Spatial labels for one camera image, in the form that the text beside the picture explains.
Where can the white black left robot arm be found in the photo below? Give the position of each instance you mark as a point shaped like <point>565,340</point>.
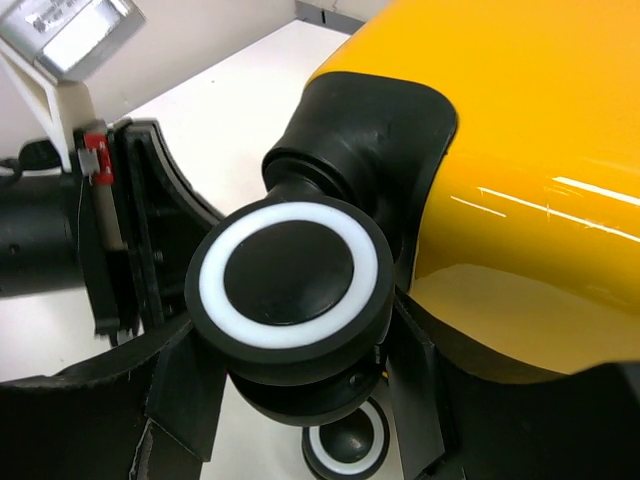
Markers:
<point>38,250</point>

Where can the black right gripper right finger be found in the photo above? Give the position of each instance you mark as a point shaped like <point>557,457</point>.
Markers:
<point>451,424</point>

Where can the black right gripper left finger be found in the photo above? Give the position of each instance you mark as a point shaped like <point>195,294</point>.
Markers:
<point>148,409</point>

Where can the yellow hard-shell suitcase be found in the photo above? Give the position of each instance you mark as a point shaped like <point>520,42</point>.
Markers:
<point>478,157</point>

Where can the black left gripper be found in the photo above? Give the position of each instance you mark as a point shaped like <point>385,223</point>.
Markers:
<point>139,222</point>

